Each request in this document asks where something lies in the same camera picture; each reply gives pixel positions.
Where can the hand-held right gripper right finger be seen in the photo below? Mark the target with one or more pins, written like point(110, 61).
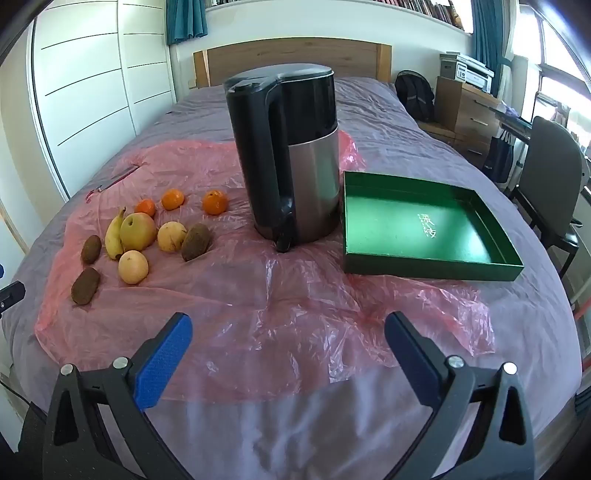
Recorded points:
point(413, 364)

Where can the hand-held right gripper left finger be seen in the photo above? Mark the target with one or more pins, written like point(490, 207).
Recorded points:
point(161, 364)

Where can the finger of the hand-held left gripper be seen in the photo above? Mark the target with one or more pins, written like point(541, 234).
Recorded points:
point(11, 295)

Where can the brown kiwi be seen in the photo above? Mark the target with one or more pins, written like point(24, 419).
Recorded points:
point(196, 241)
point(91, 248)
point(85, 285)

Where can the yellow pear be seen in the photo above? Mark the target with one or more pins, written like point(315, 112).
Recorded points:
point(133, 266)
point(171, 236)

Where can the yellow banana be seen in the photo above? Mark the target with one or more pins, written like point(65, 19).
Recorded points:
point(113, 237)

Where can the green tray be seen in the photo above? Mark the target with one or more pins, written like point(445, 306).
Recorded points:
point(415, 230)

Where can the yellow green apple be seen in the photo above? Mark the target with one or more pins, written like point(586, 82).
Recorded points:
point(137, 230)

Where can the orange tangerine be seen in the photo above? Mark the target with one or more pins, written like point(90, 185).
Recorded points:
point(215, 202)
point(146, 206)
point(172, 199)

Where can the pink plastic sheet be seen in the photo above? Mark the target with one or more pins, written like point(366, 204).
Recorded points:
point(277, 314)

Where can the grey strip with red end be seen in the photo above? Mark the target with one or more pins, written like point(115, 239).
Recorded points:
point(120, 175)

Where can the black copper kettle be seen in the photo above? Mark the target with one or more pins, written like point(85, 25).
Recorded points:
point(304, 184)

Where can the white wardrobe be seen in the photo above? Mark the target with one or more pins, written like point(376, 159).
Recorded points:
point(83, 92)

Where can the dark hanging bag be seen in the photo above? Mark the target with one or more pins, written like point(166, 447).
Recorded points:
point(498, 154)

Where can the grey office chair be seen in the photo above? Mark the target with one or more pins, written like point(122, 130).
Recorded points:
point(554, 161)

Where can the bed with purple sheet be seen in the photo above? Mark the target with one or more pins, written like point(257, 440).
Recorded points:
point(369, 115)

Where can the wooden dresser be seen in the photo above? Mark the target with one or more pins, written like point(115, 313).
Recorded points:
point(461, 110)

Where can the glass top desk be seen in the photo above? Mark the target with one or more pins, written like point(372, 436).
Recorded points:
point(512, 122)

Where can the black backpack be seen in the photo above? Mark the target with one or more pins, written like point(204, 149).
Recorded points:
point(413, 97)

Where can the white printer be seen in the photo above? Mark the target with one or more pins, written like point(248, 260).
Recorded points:
point(473, 74)

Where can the grey storage box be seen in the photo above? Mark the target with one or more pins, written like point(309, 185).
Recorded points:
point(447, 64)

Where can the teal curtain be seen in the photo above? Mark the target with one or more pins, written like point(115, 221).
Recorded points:
point(184, 18)
point(485, 27)

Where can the wooden headboard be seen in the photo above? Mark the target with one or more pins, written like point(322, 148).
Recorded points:
point(295, 57)

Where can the window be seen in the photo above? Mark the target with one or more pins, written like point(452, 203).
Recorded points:
point(558, 69)

